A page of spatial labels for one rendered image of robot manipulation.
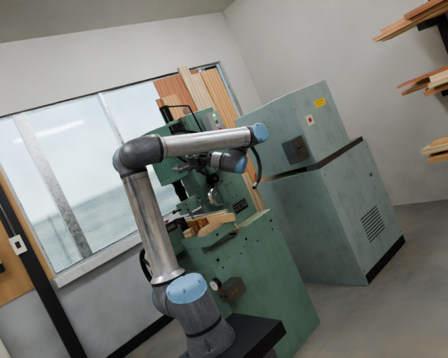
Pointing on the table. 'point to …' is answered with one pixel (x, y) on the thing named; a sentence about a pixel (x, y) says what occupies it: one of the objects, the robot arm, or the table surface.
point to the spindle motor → (169, 176)
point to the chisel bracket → (188, 205)
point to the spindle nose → (180, 190)
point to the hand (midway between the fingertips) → (176, 157)
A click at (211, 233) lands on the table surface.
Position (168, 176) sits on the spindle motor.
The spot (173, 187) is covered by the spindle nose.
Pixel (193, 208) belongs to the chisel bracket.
